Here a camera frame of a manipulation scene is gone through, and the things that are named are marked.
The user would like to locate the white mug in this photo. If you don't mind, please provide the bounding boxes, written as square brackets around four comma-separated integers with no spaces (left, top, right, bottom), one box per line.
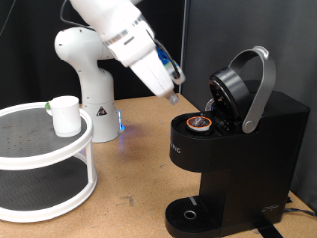
[45,95,83,138]

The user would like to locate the white two-tier turntable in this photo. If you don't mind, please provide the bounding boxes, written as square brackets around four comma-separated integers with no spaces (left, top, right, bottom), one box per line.
[0,101,99,224]

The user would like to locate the thin grey hanging cable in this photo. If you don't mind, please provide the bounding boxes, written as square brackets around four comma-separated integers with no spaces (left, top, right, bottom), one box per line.
[0,0,18,37]

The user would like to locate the black tape strip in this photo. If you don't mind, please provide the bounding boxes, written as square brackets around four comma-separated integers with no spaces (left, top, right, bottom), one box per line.
[252,217,285,238]

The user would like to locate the white coffee pod orange rim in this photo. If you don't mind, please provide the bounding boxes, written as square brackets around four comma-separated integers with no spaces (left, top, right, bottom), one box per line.
[185,115,213,133]

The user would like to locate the grey fabric partition panel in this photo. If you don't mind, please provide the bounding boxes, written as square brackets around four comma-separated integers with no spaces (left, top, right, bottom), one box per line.
[179,0,317,212]

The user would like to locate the braided grey power cable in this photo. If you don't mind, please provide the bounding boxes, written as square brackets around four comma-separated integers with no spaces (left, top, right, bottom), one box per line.
[284,206,317,219]

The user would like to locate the silver handled brewer lid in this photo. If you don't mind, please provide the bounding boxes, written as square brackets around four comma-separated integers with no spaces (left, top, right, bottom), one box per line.
[204,45,277,135]

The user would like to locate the black backdrop curtain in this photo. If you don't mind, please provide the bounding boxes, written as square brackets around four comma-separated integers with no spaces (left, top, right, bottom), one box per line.
[0,0,186,110]

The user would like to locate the black robot camera cable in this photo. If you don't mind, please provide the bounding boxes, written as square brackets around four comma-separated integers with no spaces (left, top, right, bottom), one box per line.
[59,0,97,30]

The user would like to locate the black Keurig coffee machine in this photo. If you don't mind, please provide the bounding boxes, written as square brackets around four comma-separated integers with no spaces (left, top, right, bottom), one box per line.
[164,79,311,238]

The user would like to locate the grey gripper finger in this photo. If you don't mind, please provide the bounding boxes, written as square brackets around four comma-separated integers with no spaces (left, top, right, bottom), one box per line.
[165,91,182,106]

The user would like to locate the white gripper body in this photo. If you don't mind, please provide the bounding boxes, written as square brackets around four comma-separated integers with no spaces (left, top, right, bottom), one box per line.
[128,45,176,99]

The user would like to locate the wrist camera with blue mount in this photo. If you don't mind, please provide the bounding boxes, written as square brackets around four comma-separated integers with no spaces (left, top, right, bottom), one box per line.
[154,39,187,87]

